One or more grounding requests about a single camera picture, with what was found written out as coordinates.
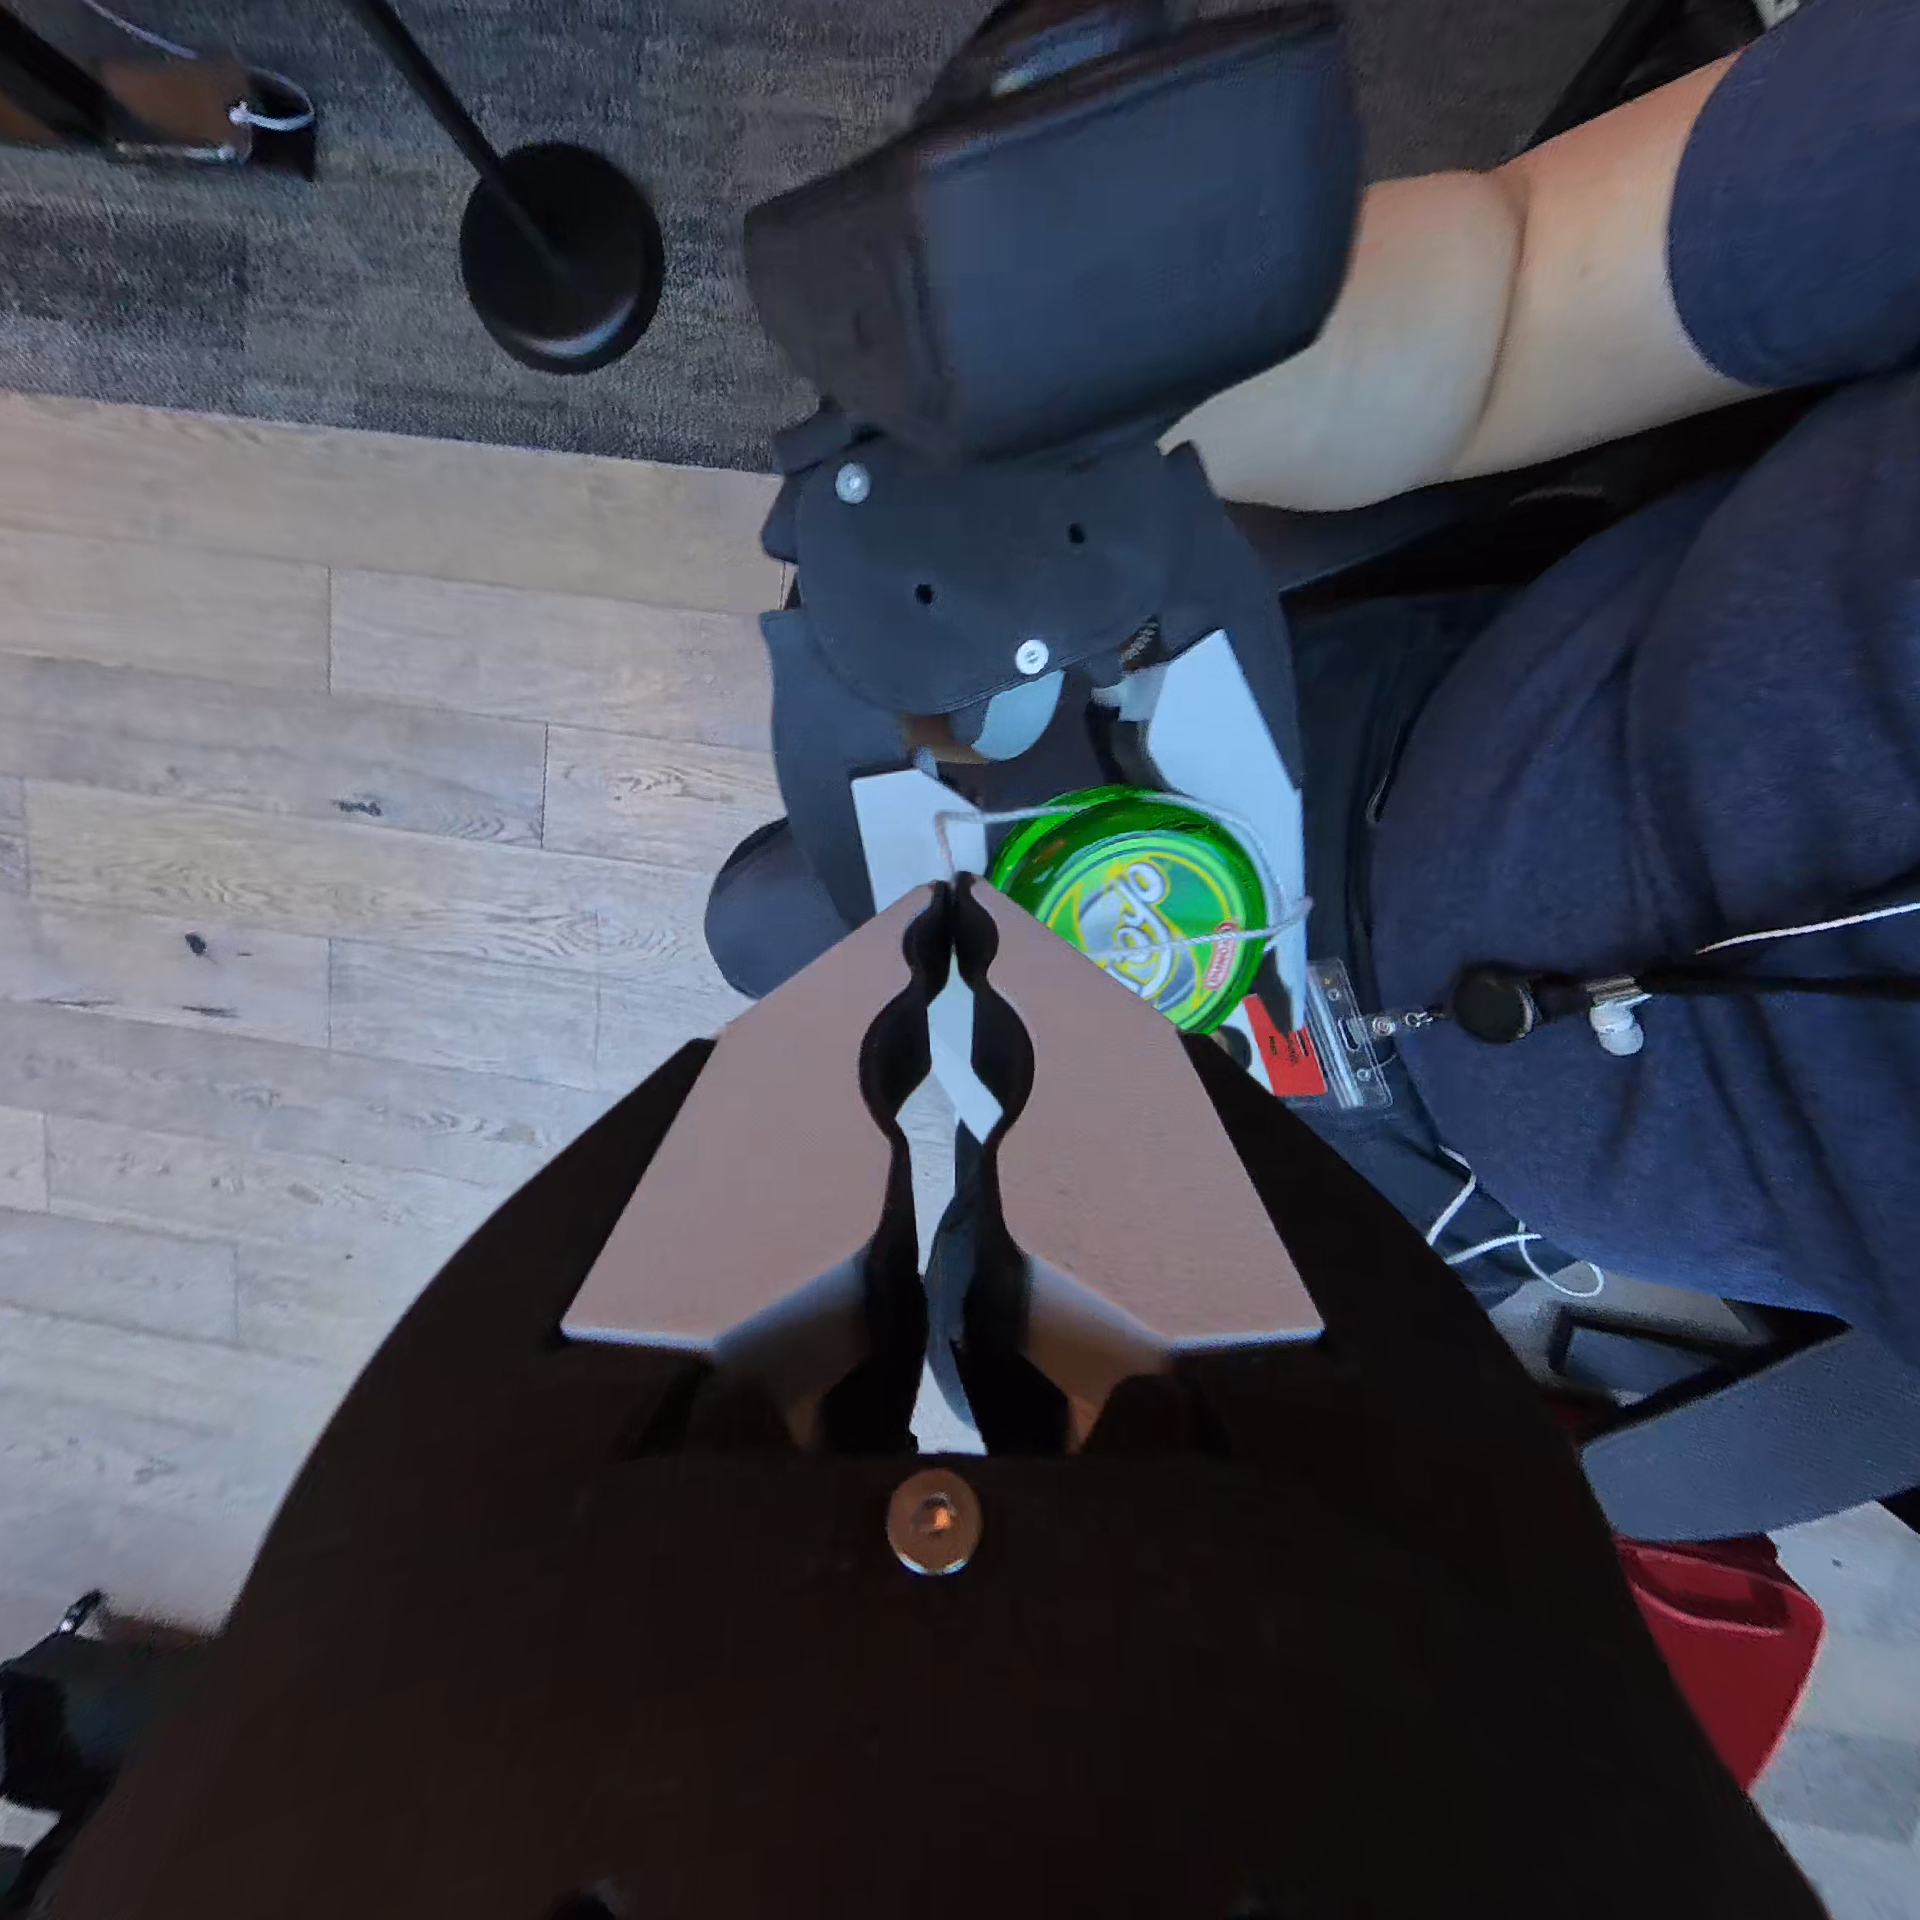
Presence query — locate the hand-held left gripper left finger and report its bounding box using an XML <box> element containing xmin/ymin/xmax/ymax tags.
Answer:
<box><xmin>561</xmin><ymin>878</ymin><xmax>963</xmax><ymax>1453</ymax></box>

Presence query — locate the person's navy shirt torso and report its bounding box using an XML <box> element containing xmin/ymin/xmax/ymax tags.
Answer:
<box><xmin>1290</xmin><ymin>0</ymin><xmax>1920</xmax><ymax>1353</ymax></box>

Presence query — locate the black stand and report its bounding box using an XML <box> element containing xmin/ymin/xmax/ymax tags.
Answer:
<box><xmin>344</xmin><ymin>0</ymin><xmax>671</xmax><ymax>376</ymax></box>

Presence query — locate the dark object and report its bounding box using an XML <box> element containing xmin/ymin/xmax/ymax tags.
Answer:
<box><xmin>0</xmin><ymin>1587</ymin><xmax>212</xmax><ymax>1832</ymax></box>

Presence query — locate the person's right forearm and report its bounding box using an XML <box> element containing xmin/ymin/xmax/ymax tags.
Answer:
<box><xmin>1161</xmin><ymin>52</ymin><xmax>1749</xmax><ymax>515</ymax></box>

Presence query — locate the green yoyo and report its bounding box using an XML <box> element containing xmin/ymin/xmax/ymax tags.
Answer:
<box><xmin>987</xmin><ymin>787</ymin><xmax>1274</xmax><ymax>1037</ymax></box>

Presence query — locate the black badge reel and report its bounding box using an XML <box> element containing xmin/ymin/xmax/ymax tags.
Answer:
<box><xmin>1451</xmin><ymin>966</ymin><xmax>1547</xmax><ymax>1047</ymax></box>

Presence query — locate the white yoyo string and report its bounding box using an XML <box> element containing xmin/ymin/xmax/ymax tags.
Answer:
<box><xmin>933</xmin><ymin>801</ymin><xmax>1316</xmax><ymax>975</ymax></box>

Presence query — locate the black lanyard cord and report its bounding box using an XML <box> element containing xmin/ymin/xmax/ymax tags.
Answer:
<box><xmin>1536</xmin><ymin>960</ymin><xmax>1920</xmax><ymax>1011</ymax></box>

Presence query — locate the red plastic basket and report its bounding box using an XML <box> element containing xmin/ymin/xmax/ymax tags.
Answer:
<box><xmin>1611</xmin><ymin>1529</ymin><xmax>1828</xmax><ymax>1795</ymax></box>

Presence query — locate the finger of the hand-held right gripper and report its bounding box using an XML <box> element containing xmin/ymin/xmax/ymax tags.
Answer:
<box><xmin>1119</xmin><ymin>631</ymin><xmax>1313</xmax><ymax>1040</ymax></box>
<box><xmin>851</xmin><ymin>765</ymin><xmax>1010</xmax><ymax>1144</ymax></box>

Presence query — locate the person's leg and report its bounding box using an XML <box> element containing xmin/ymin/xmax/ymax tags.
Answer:
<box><xmin>703</xmin><ymin>823</ymin><xmax>875</xmax><ymax>1001</ymax></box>

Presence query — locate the white earphone cable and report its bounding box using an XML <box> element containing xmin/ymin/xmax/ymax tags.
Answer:
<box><xmin>1421</xmin><ymin>896</ymin><xmax>1920</xmax><ymax>1305</ymax></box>

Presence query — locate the clear badge holder red card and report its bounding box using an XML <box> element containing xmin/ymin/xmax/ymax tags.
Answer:
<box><xmin>1236</xmin><ymin>960</ymin><xmax>1420</xmax><ymax>1116</ymax></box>

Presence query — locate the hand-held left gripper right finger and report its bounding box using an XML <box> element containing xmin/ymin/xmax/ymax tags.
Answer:
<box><xmin>931</xmin><ymin>873</ymin><xmax>1329</xmax><ymax>1456</ymax></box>

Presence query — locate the black chair armrest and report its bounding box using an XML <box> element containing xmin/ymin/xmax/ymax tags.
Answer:
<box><xmin>1546</xmin><ymin>1295</ymin><xmax>1920</xmax><ymax>1548</ymax></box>

